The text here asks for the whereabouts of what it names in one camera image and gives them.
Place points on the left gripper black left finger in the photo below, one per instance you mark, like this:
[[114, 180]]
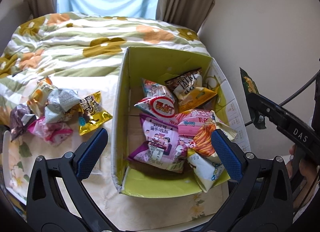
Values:
[[57, 200]]

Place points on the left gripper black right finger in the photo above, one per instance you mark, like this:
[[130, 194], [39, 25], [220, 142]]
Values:
[[262, 198]]

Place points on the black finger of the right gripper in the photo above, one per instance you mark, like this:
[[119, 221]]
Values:
[[287, 123]]

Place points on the dark green snack packet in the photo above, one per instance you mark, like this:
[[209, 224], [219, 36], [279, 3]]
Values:
[[250, 87]]

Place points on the pink white snack packet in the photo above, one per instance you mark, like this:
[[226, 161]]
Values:
[[52, 133]]

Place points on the dark purple cartoon snack packet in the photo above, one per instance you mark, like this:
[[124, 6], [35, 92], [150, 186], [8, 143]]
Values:
[[20, 118]]

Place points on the gold chocolate snack packet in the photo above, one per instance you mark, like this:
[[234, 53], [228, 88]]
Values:
[[91, 113]]

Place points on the grey white popcorn packet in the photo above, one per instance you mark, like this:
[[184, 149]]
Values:
[[61, 105]]

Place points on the orange cream cracker packet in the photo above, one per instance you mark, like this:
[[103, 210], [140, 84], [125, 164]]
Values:
[[38, 98]]

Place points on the person's hand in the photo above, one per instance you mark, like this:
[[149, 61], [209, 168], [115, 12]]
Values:
[[307, 170]]

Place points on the white blue snack packet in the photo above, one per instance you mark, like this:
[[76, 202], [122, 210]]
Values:
[[207, 170]]

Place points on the cream floral tablecloth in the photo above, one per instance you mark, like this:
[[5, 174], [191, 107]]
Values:
[[89, 183]]

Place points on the pink fries snack packet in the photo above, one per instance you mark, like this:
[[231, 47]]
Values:
[[199, 124]]

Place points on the yellow orange snack packet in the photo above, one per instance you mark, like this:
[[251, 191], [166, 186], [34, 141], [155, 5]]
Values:
[[195, 98]]

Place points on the purple pink snack packet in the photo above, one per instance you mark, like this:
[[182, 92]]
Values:
[[163, 147]]

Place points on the brown white Tayes packet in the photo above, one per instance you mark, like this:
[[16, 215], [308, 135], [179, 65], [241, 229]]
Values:
[[183, 84]]

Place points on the red white round-logo packet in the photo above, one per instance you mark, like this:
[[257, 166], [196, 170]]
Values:
[[158, 102]]

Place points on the floral green striped quilt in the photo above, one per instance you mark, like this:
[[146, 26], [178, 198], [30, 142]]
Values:
[[77, 45]]

